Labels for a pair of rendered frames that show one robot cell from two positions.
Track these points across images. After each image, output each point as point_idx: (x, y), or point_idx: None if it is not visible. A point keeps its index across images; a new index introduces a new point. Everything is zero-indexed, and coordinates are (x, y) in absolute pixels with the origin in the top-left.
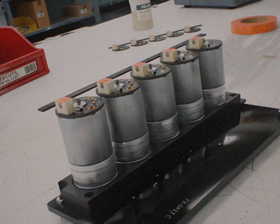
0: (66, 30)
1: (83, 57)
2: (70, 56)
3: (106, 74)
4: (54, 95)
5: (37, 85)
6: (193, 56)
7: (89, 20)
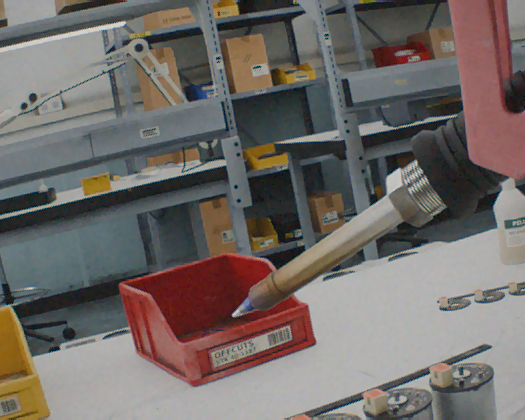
0: (479, 207)
1: (386, 317)
2: (369, 312)
3: (395, 363)
4: (290, 396)
5: (282, 368)
6: (416, 406)
7: (521, 189)
